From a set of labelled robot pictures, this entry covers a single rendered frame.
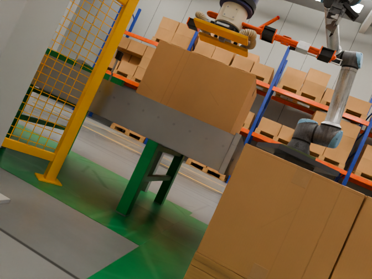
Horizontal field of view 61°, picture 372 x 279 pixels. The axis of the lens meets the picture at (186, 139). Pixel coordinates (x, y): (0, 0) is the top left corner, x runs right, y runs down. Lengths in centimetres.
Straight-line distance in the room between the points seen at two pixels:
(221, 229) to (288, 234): 21
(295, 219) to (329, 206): 11
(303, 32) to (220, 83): 971
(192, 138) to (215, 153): 13
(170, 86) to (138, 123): 32
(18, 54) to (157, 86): 89
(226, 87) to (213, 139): 35
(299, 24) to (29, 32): 1070
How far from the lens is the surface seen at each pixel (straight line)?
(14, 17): 113
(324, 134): 261
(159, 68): 187
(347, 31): 1160
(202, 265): 112
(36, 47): 119
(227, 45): 210
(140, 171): 162
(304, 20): 1158
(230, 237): 109
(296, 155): 241
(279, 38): 203
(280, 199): 108
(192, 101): 176
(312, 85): 945
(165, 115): 161
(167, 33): 1038
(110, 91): 174
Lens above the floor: 45
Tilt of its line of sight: 1 degrees up
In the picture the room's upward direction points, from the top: 25 degrees clockwise
